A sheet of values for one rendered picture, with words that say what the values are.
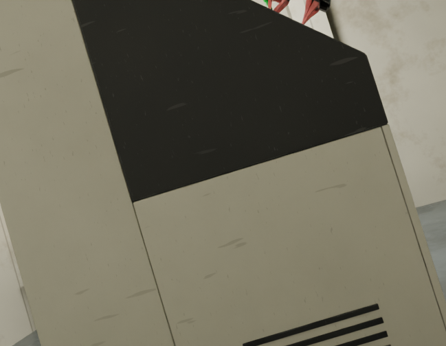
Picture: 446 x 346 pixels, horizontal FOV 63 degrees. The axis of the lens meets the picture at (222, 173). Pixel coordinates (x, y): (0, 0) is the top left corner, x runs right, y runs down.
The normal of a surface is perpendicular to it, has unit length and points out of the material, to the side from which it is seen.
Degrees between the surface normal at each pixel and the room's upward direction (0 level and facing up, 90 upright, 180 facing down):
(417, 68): 90
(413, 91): 90
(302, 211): 90
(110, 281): 90
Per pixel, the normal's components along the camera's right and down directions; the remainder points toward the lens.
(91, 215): -0.02, -0.02
